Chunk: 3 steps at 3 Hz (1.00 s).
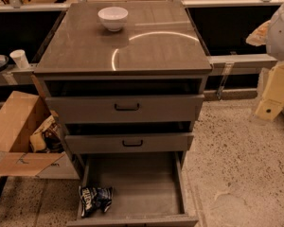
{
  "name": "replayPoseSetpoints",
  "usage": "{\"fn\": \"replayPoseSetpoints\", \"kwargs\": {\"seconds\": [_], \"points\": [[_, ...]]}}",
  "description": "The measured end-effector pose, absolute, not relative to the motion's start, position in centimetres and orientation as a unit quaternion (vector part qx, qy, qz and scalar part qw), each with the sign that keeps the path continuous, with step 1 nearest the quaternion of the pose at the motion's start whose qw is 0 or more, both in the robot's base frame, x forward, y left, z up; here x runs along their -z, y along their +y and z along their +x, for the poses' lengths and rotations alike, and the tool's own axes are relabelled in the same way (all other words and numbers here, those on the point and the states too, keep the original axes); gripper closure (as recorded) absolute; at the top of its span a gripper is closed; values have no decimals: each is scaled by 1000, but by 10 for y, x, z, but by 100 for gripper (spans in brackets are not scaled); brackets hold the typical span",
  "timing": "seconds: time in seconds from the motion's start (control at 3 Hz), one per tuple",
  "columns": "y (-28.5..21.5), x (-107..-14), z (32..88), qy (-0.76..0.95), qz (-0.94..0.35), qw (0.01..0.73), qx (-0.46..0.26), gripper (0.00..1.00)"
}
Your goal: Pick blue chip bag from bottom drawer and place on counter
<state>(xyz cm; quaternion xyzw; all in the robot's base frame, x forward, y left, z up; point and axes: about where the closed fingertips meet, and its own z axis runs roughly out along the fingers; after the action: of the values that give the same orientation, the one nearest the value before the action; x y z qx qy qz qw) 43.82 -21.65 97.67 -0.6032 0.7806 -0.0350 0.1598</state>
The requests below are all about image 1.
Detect middle grey drawer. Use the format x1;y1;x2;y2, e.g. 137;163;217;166
65;122;193;154

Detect white paper cup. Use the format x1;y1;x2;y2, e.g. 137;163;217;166
9;49;29;69

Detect open cardboard box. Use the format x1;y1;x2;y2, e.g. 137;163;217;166
0;91;80;179

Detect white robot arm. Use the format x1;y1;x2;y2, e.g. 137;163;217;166
246;3;284;121

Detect top grey drawer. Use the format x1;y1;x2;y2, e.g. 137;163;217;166
45;79;204;124

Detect grey drawer cabinet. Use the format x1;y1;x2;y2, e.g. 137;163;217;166
33;0;213;227

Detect snack bags in box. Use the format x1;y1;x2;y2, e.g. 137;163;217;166
29;115;63;153

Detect bottom grey drawer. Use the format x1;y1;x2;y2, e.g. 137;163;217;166
67;152;198;227

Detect grey drawer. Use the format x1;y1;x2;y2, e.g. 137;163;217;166
45;79;204;124
65;122;193;154
67;152;198;227

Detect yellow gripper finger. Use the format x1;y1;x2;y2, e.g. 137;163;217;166
246;20;270;46
255;61;284;121

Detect blue chip bag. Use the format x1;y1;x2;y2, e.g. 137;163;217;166
79;186;114;218

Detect white ceramic bowl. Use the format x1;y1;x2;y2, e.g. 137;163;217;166
98;7;129;31

